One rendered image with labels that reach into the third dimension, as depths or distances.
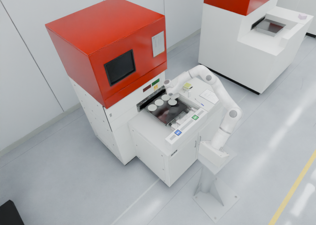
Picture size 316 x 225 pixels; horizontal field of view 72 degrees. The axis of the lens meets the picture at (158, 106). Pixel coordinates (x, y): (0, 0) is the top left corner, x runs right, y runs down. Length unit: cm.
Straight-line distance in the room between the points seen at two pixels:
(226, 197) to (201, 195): 29
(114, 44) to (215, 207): 210
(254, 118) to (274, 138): 43
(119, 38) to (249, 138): 237
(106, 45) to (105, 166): 187
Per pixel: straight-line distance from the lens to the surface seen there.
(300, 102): 424
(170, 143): 208
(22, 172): 365
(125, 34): 187
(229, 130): 206
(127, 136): 264
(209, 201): 288
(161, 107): 244
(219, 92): 208
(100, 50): 176
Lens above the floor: 270
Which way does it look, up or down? 47 degrees down
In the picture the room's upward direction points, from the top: 5 degrees counter-clockwise
